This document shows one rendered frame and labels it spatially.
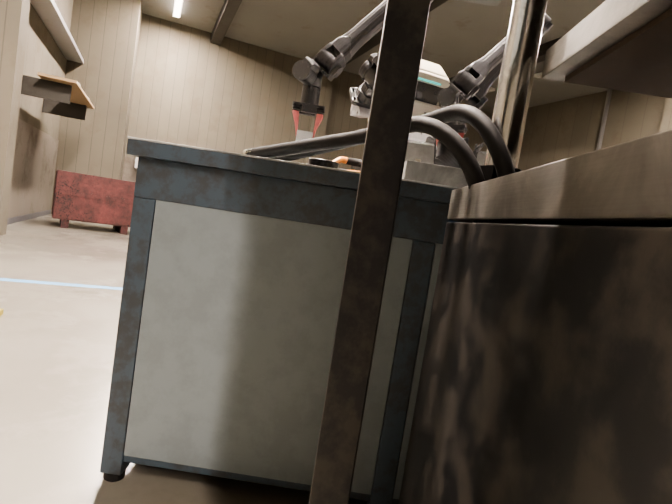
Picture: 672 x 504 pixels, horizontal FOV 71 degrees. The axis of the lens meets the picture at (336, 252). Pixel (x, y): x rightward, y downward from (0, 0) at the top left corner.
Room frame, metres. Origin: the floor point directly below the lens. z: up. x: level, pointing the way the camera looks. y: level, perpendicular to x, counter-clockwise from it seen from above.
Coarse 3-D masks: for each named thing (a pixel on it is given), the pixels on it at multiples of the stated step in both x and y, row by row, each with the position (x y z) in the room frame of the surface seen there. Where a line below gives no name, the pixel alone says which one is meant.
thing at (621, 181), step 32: (576, 160) 0.44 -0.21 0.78; (608, 160) 0.39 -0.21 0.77; (640, 160) 0.34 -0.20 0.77; (480, 192) 0.74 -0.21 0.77; (512, 192) 0.60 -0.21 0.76; (544, 192) 0.50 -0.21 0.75; (576, 192) 0.43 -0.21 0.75; (608, 192) 0.38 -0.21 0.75; (640, 192) 0.34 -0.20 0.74; (576, 224) 0.50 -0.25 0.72; (608, 224) 0.43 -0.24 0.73; (640, 224) 0.38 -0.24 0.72
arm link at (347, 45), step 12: (384, 0) 1.48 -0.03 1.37; (372, 12) 1.48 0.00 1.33; (384, 12) 1.47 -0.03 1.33; (360, 24) 1.48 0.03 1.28; (372, 24) 1.47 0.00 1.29; (348, 36) 1.47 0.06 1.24; (360, 36) 1.47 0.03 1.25; (372, 36) 1.51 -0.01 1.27; (324, 48) 1.47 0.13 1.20; (336, 48) 1.47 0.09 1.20; (348, 48) 1.46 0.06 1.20; (324, 60) 1.47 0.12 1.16; (336, 60) 1.46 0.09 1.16; (348, 60) 1.50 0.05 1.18
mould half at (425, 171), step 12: (408, 144) 1.29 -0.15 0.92; (420, 144) 1.29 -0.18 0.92; (432, 144) 1.29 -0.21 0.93; (408, 156) 1.29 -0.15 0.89; (420, 156) 1.29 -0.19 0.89; (432, 156) 1.29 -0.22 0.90; (480, 156) 1.29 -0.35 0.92; (408, 168) 1.17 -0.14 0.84; (420, 168) 1.17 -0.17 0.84; (432, 168) 1.17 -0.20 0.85; (444, 168) 1.17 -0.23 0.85; (456, 168) 1.16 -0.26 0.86; (420, 180) 1.17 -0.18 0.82; (432, 180) 1.17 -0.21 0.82; (444, 180) 1.17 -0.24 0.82; (456, 180) 1.16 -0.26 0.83
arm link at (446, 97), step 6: (450, 84) 1.60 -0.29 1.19; (444, 90) 1.53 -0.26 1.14; (450, 90) 1.52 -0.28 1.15; (456, 90) 1.52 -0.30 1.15; (474, 90) 1.58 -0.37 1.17; (438, 96) 1.54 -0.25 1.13; (444, 96) 1.53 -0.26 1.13; (450, 96) 1.53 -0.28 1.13; (456, 96) 1.55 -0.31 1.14; (468, 96) 1.58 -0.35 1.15; (444, 102) 1.53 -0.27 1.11; (450, 102) 1.53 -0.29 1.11
